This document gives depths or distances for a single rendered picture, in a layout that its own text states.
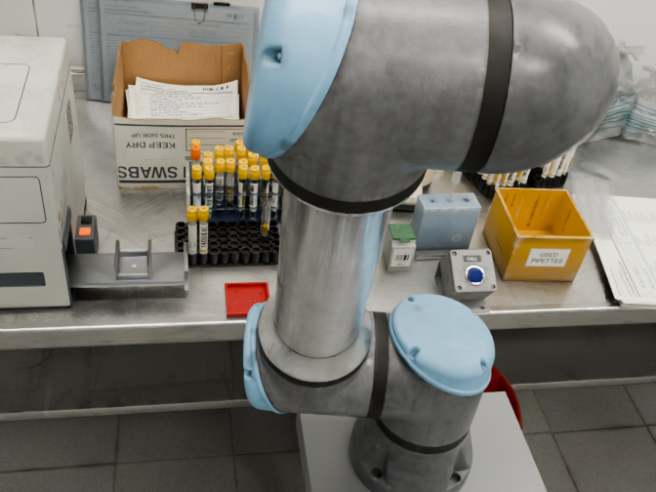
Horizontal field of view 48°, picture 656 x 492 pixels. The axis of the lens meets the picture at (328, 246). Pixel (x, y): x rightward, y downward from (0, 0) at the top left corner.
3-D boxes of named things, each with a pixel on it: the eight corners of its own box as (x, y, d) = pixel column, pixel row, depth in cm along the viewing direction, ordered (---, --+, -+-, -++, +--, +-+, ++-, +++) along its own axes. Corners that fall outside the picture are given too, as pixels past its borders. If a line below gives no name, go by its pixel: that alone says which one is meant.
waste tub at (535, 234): (501, 281, 125) (517, 236, 119) (480, 230, 135) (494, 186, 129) (575, 282, 127) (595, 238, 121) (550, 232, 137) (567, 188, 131)
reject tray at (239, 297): (226, 317, 112) (226, 313, 112) (225, 286, 117) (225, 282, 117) (271, 316, 113) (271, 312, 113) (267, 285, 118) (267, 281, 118)
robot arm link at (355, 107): (372, 435, 84) (524, 77, 38) (238, 427, 83) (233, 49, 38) (372, 340, 90) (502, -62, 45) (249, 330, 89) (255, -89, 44)
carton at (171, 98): (114, 189, 132) (108, 116, 122) (122, 105, 153) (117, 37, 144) (254, 189, 137) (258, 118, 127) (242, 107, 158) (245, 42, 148)
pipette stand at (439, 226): (415, 260, 127) (427, 215, 121) (404, 233, 132) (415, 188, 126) (470, 258, 129) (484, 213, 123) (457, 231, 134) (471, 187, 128)
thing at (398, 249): (387, 271, 124) (393, 241, 120) (381, 253, 127) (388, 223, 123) (410, 271, 125) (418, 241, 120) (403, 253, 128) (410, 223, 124)
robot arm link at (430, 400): (482, 452, 82) (514, 372, 73) (361, 443, 81) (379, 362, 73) (468, 367, 91) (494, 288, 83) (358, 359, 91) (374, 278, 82)
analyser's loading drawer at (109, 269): (46, 294, 109) (41, 268, 105) (51, 264, 114) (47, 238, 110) (188, 290, 113) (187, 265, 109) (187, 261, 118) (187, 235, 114)
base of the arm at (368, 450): (477, 512, 87) (498, 465, 81) (349, 505, 87) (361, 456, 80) (461, 407, 99) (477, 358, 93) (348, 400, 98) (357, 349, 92)
